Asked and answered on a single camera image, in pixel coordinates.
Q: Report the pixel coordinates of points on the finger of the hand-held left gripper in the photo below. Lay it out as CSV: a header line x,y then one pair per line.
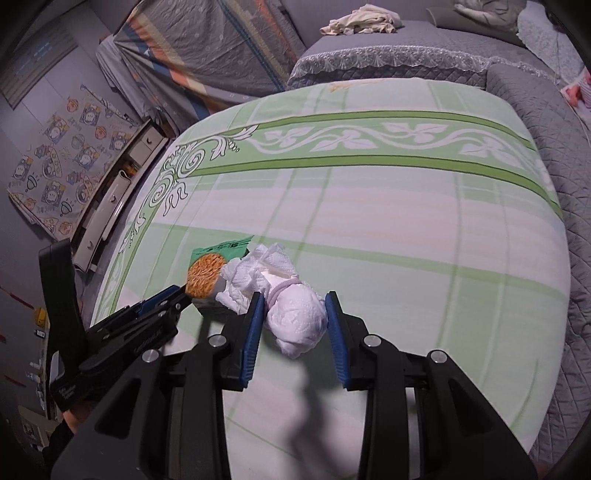
x,y
161,316
166,295

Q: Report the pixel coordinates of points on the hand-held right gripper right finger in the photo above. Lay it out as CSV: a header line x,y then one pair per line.
x,y
336,341

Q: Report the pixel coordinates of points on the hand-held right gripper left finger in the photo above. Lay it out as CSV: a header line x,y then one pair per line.
x,y
254,341

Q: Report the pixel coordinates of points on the instant noodle packet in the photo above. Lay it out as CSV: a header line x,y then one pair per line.
x,y
205,272

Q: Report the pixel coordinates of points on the white paper towel wad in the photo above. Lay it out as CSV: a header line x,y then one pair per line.
x,y
295,318

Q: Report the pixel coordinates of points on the person's left forearm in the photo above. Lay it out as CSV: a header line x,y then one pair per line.
x,y
60,443

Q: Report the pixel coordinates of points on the person's left hand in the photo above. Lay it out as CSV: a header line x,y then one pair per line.
x,y
76,415

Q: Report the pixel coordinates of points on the low cabinet with drawers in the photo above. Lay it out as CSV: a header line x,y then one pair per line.
x,y
120,194

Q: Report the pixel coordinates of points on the cartoon printed cloth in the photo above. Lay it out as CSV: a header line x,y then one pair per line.
x,y
64,161

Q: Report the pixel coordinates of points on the grey hanging cloth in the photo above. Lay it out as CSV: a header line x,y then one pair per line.
x,y
113,69

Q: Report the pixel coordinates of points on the striped cloth covered wardrobe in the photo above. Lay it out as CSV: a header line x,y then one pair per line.
x,y
198,50

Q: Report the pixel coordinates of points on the grey window blind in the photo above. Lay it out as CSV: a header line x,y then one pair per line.
x,y
32,64

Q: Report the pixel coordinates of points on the grey quilted sofa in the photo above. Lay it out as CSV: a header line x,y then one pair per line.
x,y
531,92

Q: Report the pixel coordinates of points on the cream crumpled cloth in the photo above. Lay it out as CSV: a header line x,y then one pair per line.
x,y
360,21

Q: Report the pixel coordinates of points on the grey cushion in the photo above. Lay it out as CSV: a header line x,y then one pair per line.
x,y
461,23

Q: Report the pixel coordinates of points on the baby print pillow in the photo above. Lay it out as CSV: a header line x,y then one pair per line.
x,y
581,92

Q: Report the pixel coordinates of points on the white tiger plush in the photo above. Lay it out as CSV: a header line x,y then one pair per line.
x,y
489,7

